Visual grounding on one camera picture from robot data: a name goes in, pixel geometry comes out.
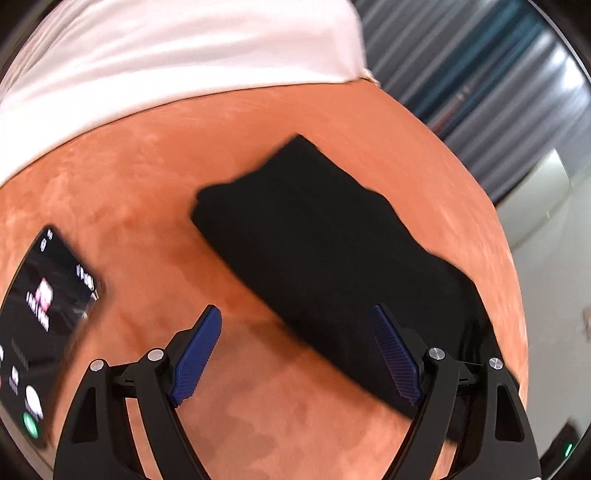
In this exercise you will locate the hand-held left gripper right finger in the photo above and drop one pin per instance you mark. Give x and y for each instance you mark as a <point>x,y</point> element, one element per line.
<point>397,360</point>

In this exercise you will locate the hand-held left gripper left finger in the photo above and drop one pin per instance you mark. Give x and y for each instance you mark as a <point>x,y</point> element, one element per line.
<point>196,360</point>

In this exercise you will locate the black pants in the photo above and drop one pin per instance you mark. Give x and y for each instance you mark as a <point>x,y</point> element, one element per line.
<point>323,240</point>

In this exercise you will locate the black smartphone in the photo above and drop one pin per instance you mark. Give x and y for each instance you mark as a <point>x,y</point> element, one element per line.
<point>51,295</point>

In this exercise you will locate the orange plush blanket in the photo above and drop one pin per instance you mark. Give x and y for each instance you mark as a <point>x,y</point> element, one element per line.
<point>161,175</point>

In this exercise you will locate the grey pleated curtains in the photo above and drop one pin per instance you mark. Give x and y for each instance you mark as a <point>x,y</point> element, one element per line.
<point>461,69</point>

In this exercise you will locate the white duvet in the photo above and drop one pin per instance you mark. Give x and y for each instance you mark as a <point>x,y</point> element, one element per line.
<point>184,46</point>

